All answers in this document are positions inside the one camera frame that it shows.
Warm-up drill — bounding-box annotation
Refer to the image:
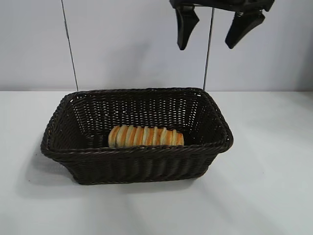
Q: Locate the long twisted golden bread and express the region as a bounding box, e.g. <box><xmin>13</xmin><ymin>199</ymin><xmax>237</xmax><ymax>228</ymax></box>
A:
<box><xmin>108</xmin><ymin>124</ymin><xmax>184</xmax><ymax>148</ymax></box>

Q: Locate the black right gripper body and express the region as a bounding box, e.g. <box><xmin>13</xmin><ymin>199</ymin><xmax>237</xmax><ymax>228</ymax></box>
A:
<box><xmin>170</xmin><ymin>0</ymin><xmax>276</xmax><ymax>14</ymax></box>

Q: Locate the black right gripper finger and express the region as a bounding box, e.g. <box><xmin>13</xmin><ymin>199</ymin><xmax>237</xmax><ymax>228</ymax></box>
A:
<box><xmin>224</xmin><ymin>13</ymin><xmax>266</xmax><ymax>49</ymax></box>
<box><xmin>175</xmin><ymin>8</ymin><xmax>199</xmax><ymax>51</ymax></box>

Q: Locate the dark brown wicker basket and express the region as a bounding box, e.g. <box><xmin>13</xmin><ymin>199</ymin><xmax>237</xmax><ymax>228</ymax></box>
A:
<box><xmin>40</xmin><ymin>87</ymin><xmax>234</xmax><ymax>185</ymax></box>

